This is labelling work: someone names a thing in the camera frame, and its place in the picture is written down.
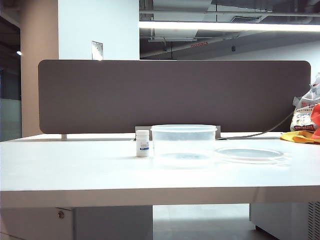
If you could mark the round brass cabinet lock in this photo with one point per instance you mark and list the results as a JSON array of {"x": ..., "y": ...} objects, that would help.
[{"x": 60, "y": 214}]

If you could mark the round clear plastic lid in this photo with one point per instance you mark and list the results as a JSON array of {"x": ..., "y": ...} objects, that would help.
[{"x": 250, "y": 153}]

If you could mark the small white medicine bottle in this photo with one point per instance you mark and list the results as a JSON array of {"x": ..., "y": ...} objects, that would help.
[{"x": 142, "y": 140}]

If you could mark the yellow cloth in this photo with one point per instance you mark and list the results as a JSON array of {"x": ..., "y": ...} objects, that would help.
[{"x": 297, "y": 138}]

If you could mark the white vented cabinet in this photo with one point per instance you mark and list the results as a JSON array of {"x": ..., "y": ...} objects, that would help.
[{"x": 280, "y": 220}]

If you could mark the round clear plastic box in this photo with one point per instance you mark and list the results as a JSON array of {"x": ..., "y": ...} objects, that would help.
[{"x": 162, "y": 145}]

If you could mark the brown fabric desk divider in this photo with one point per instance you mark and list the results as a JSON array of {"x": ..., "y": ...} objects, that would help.
[{"x": 125, "y": 95}]

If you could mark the ceiling air vent grille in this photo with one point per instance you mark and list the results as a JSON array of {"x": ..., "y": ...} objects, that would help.
[{"x": 246, "y": 18}]

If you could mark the clear printed snack bag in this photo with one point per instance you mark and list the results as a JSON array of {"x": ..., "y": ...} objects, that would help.
[{"x": 303, "y": 117}]

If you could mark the long ceiling light strip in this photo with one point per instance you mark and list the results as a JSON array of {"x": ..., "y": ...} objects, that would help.
[{"x": 225, "y": 26}]

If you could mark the grey divider bracket foot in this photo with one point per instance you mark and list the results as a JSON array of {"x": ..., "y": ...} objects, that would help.
[{"x": 64, "y": 136}]

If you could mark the red orange plastic object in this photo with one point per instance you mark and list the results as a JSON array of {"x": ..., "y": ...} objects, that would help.
[{"x": 317, "y": 117}]

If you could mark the white drawer cabinet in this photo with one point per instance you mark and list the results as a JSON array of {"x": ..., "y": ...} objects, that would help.
[{"x": 100, "y": 225}]

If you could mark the silver wall plate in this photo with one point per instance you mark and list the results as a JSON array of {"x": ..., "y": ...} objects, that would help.
[{"x": 97, "y": 50}]

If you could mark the small black ceiling camera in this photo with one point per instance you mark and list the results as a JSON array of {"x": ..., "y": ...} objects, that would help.
[{"x": 233, "y": 48}]

